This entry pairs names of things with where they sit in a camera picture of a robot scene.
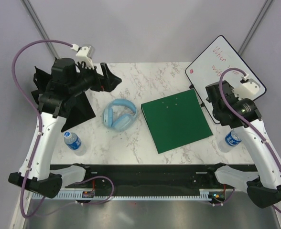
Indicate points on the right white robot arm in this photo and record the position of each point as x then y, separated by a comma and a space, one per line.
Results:
263, 186

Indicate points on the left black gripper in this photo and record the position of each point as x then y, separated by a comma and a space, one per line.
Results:
111, 80

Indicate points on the plastic water bottle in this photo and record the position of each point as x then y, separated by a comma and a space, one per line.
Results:
230, 141
74, 143

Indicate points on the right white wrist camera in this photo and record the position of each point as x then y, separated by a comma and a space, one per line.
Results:
247, 89

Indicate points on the light blue headphones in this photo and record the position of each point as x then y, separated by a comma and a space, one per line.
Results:
124, 121

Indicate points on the white whiteboard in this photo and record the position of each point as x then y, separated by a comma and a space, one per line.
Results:
207, 68

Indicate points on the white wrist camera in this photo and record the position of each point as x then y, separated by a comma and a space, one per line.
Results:
84, 54
247, 89

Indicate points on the black canvas bag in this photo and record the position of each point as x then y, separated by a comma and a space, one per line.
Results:
76, 109

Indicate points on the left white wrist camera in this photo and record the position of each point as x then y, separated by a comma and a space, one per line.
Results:
84, 54

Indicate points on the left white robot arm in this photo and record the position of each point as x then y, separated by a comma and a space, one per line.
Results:
35, 174

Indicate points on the aluminium corner post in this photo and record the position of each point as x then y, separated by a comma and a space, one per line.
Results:
39, 26
256, 24

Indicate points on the green binder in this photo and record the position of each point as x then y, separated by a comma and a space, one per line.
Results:
176, 120

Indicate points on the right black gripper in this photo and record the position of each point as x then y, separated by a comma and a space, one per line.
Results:
231, 87

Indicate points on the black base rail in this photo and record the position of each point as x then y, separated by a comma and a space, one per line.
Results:
149, 179

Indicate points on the left aluminium corner post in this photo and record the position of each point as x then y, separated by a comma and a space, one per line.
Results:
39, 26

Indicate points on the white cable duct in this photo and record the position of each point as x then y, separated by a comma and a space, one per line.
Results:
84, 195

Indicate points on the right aluminium corner post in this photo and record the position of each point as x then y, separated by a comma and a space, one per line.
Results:
256, 24

